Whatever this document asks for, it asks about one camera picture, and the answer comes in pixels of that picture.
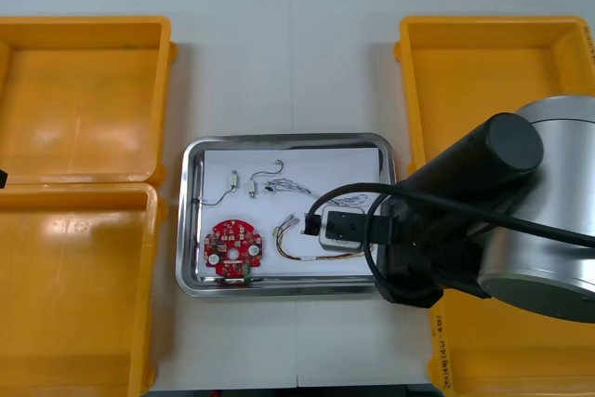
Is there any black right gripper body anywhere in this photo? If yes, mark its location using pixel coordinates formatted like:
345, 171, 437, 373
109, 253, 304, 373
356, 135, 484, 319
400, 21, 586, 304
373, 194, 484, 310

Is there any multicolour wire harness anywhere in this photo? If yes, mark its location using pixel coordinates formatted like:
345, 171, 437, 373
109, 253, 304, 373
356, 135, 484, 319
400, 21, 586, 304
271, 212, 369, 265

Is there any grey-white wire harness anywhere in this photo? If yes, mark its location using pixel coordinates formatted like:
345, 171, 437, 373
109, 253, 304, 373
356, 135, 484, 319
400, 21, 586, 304
262, 177, 374, 209

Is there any small metal solenoid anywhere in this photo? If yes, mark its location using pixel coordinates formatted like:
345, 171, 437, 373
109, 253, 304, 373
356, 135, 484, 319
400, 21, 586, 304
245, 159, 287, 200
193, 168, 242, 208

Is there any round red circuit board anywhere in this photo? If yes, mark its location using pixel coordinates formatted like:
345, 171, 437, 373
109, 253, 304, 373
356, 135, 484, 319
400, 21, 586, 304
204, 218, 264, 284

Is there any yellow-orange plastic bin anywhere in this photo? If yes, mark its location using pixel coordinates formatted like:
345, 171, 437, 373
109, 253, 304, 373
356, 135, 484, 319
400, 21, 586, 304
0, 182, 167, 397
393, 15, 595, 176
426, 293, 595, 397
0, 15, 179, 187

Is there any steel tray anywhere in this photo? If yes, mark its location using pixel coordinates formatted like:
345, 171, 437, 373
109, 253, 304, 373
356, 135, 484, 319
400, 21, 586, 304
175, 132, 399, 298

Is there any white sheet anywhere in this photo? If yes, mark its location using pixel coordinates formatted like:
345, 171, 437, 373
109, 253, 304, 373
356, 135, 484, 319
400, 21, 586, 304
196, 147, 380, 280

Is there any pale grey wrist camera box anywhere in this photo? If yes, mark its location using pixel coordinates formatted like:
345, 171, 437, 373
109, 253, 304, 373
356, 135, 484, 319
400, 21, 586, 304
317, 205, 369, 255

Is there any black camera cable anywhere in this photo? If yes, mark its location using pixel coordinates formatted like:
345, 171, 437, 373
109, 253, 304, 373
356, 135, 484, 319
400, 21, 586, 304
301, 182, 595, 298

